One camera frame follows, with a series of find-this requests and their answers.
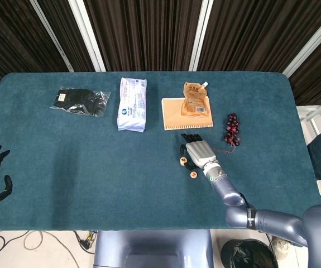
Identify black power plug strip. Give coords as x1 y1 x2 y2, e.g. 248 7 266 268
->
75 230 98 255

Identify white partition post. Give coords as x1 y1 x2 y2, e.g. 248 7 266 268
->
188 0 219 72
282 12 321 79
67 0 107 73

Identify orange spout pouch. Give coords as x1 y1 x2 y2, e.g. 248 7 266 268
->
180 81 209 117

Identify white metal frame rack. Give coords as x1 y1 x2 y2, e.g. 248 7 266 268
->
296 93 321 149

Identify spiral bound notebook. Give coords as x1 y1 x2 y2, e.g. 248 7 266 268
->
161 96 214 131

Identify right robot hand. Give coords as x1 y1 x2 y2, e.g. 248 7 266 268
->
179 133 219 172

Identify black trash bin with bag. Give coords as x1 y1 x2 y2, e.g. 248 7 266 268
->
221 239 279 268

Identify thin grey partition post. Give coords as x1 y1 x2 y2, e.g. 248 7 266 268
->
29 0 75 73

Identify blue grey robot torso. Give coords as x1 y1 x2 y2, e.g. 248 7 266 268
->
93 229 214 268

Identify black gloves in plastic bag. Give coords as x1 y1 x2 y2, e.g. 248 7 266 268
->
49 85 112 117

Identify purple grape bunch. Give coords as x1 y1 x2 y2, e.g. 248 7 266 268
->
214 112 241 154

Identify white blue paper package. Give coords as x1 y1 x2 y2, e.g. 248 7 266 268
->
116 77 147 132

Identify teal table cloth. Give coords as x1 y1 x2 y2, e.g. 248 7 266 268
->
0 71 321 232

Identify white floor cable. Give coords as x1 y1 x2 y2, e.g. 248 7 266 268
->
23 230 80 268

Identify dark brown pleated curtain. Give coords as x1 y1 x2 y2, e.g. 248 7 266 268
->
0 0 321 107

